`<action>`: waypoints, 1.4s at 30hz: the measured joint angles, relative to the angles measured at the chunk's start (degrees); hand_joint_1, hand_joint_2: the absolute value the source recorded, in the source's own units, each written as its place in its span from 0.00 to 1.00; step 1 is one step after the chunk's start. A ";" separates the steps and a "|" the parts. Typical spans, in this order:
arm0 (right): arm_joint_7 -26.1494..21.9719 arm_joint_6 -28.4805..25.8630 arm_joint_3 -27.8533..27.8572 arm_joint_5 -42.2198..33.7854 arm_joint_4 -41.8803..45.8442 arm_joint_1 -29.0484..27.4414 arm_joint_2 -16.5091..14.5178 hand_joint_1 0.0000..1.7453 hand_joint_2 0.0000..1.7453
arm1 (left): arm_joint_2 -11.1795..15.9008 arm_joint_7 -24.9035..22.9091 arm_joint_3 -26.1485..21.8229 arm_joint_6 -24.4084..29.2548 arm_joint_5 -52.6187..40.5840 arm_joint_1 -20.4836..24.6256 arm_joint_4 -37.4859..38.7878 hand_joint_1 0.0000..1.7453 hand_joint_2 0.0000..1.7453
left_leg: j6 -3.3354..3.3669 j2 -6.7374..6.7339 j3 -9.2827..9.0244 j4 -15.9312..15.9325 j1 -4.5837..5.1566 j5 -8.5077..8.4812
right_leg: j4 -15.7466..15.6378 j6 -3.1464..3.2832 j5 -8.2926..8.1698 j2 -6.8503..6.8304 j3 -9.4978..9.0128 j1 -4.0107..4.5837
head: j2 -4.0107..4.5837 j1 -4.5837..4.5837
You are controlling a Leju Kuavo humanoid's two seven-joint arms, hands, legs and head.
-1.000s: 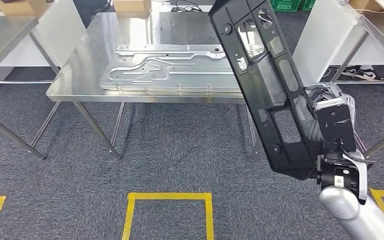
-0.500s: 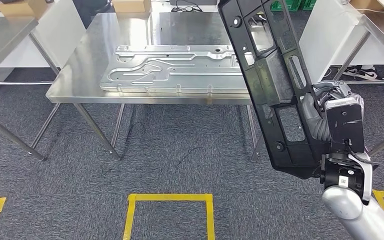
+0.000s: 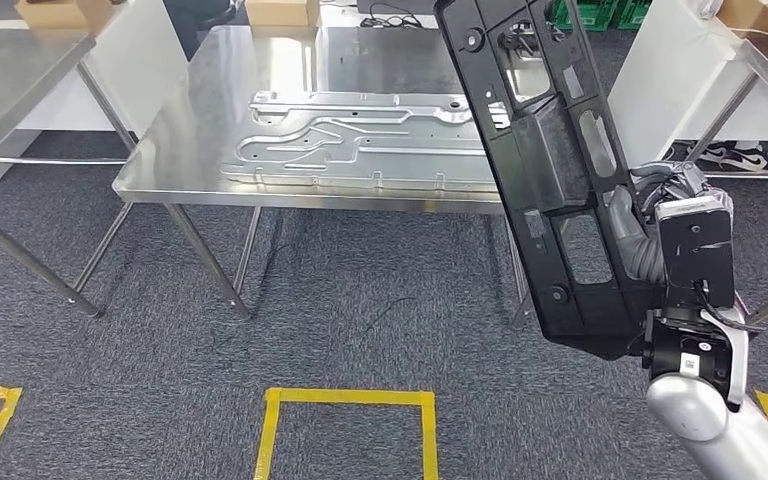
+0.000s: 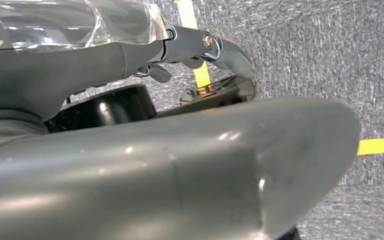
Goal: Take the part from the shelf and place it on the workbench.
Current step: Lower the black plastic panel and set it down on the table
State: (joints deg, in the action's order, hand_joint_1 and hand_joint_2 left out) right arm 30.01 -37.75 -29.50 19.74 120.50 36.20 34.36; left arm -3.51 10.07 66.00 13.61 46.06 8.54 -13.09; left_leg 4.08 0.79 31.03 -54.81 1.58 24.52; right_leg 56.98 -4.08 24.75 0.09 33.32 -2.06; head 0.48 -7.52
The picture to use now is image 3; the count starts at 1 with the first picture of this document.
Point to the black and white sneaker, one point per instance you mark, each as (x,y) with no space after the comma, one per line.
(705,152)
(745,160)

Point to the white desk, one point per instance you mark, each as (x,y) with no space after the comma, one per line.
(338,20)
(662,86)
(145,73)

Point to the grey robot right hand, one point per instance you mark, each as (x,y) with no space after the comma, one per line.
(675,179)

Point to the cardboard box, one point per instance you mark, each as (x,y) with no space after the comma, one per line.
(748,16)
(281,13)
(59,13)

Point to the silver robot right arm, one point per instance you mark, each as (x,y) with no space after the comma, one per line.
(689,411)

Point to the green plastic crate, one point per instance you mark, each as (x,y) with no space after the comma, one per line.
(632,14)
(583,16)

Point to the stainless steel workbench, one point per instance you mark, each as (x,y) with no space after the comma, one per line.
(185,146)

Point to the person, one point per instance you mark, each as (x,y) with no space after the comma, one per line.
(192,26)

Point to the black plastic mounting plate part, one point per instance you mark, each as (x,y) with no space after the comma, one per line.
(536,166)

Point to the stamped sheet metal panel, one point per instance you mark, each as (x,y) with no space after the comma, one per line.
(357,166)

